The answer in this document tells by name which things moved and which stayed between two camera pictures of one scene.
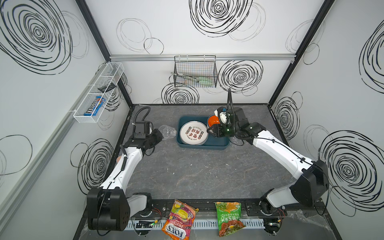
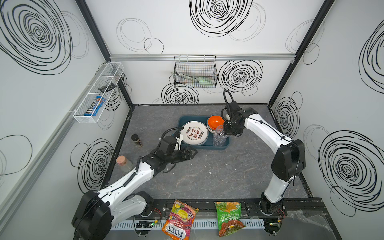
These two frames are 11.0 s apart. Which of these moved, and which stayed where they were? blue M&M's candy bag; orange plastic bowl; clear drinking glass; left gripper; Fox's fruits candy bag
Moved: left gripper; clear drinking glass
Stayed: orange plastic bowl; Fox's fruits candy bag; blue M&M's candy bag
